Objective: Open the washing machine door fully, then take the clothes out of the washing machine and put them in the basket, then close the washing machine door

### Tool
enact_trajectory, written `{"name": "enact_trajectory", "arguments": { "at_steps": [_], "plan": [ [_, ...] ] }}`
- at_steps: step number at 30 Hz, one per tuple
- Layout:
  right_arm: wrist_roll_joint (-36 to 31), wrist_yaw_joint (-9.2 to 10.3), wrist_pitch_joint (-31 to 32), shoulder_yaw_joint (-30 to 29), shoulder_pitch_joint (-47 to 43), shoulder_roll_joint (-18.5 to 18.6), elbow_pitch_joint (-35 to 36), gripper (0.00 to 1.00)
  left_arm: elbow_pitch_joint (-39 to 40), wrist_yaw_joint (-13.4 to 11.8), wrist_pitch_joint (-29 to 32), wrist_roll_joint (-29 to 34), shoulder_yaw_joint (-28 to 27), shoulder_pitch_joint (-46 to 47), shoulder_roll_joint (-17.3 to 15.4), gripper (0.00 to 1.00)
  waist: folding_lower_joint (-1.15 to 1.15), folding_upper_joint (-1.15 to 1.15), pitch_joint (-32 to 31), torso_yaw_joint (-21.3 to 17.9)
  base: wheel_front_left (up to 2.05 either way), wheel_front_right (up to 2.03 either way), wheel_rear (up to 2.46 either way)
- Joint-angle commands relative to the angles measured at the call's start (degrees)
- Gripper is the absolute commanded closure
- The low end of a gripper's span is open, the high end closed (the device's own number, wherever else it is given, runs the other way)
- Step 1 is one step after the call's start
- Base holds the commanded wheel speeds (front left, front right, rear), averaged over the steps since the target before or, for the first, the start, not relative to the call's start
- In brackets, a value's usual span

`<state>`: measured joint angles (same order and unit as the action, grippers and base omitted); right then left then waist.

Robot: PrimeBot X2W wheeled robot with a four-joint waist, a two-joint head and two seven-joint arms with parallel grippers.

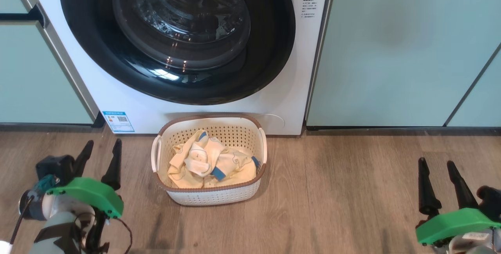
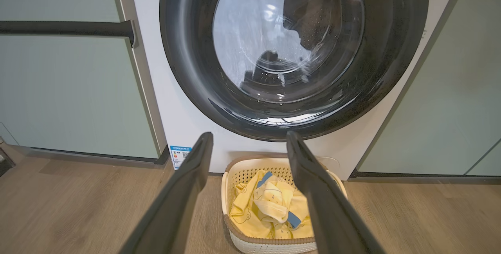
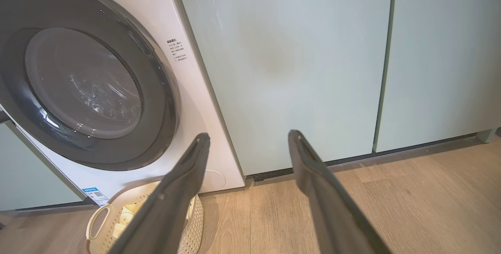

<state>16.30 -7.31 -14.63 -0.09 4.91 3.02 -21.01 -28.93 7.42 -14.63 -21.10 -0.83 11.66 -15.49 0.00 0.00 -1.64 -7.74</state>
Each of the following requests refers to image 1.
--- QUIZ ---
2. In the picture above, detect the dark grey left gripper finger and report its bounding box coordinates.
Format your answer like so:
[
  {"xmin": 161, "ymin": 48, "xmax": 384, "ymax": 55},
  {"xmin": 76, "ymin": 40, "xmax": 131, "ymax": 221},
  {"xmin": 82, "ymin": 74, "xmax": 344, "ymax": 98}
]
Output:
[
  {"xmin": 73, "ymin": 140, "xmax": 95, "ymax": 178},
  {"xmin": 101, "ymin": 138, "xmax": 123, "ymax": 191}
]

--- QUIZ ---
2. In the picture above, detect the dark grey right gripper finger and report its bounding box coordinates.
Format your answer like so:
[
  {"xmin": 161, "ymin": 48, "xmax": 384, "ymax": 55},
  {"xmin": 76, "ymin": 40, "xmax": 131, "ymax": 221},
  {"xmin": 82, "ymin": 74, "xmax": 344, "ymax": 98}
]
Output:
[
  {"xmin": 418, "ymin": 157, "xmax": 442, "ymax": 216},
  {"xmin": 447, "ymin": 160, "xmax": 479, "ymax": 210}
]

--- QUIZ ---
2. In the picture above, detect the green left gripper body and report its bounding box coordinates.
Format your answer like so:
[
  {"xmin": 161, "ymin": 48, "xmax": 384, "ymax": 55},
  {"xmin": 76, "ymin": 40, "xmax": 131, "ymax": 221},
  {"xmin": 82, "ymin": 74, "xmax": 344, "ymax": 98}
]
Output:
[{"xmin": 47, "ymin": 177, "xmax": 125, "ymax": 219}]

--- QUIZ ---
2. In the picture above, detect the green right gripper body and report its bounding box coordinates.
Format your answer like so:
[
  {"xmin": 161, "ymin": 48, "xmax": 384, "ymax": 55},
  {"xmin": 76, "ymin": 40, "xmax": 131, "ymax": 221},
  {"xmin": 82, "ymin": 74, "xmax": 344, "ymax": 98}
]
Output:
[{"xmin": 415, "ymin": 207, "xmax": 501, "ymax": 246}]

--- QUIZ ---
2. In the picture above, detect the round dark glass washer door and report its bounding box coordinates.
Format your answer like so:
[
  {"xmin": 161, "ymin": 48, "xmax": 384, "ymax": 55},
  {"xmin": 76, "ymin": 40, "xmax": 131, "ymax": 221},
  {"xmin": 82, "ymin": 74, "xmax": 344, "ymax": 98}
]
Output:
[{"xmin": 59, "ymin": 0, "xmax": 296, "ymax": 106}]

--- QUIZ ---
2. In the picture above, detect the cream garment with blue trim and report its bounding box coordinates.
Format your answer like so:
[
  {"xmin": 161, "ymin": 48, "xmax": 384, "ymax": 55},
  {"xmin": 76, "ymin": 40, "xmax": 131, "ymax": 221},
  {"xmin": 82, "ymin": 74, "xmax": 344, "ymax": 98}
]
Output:
[{"xmin": 167, "ymin": 129, "xmax": 261, "ymax": 189}]

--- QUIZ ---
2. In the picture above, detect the tall mint cabinet door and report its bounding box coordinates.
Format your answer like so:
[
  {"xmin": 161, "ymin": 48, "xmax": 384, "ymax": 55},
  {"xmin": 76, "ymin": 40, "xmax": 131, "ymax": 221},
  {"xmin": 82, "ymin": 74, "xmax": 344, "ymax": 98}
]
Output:
[{"xmin": 0, "ymin": 22, "xmax": 96, "ymax": 125}]

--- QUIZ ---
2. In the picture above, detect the cream perforated laundry basket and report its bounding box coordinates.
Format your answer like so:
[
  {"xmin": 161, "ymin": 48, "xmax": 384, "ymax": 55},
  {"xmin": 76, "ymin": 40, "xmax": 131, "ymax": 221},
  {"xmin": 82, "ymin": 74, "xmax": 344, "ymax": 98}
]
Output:
[{"xmin": 150, "ymin": 113, "xmax": 268, "ymax": 207}]

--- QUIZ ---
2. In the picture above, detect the white front-load washing machine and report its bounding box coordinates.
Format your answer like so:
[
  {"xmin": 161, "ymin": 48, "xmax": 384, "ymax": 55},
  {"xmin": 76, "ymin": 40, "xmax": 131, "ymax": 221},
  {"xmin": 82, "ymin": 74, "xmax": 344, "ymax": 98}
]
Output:
[{"xmin": 7, "ymin": 0, "xmax": 338, "ymax": 136}]

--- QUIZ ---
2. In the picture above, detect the blue energy label sticker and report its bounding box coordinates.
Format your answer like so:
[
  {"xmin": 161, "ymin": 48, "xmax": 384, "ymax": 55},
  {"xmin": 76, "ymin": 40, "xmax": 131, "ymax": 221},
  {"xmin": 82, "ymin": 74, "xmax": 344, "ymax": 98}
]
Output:
[{"xmin": 102, "ymin": 110, "xmax": 135, "ymax": 133}]

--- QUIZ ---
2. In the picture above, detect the narrow mint cabinet panel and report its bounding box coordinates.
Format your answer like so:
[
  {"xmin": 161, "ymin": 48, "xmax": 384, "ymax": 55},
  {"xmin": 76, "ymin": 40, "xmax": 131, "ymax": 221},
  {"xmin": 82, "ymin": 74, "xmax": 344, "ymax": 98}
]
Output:
[{"xmin": 445, "ymin": 46, "xmax": 501, "ymax": 128}]

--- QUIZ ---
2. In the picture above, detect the wide mint cabinet panel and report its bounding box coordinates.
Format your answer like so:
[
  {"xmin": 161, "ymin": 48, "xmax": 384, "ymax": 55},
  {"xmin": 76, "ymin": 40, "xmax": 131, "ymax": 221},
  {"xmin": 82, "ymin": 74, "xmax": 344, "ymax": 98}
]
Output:
[{"xmin": 305, "ymin": 0, "xmax": 501, "ymax": 128}]

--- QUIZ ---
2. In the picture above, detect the thin black looped cable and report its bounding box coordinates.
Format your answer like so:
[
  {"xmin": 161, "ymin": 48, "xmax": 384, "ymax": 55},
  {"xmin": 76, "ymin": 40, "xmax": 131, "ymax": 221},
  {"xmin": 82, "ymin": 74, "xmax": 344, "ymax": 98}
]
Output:
[{"xmin": 113, "ymin": 216, "xmax": 134, "ymax": 254}]

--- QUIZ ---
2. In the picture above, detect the thin black straight cable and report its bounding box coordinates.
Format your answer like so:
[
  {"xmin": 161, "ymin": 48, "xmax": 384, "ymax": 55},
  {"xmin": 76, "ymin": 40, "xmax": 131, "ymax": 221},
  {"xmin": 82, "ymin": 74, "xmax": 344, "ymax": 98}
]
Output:
[{"xmin": 8, "ymin": 195, "xmax": 36, "ymax": 247}]

